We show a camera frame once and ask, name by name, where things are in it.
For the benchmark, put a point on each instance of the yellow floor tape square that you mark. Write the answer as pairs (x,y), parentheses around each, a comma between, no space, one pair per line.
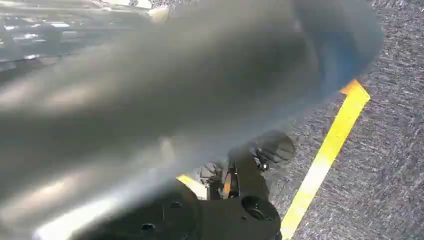
(331,145)

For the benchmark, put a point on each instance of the black robot leg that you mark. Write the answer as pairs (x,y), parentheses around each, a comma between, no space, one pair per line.
(215,179)
(215,222)

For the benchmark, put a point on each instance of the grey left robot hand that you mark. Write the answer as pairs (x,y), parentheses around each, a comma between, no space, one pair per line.
(198,66)

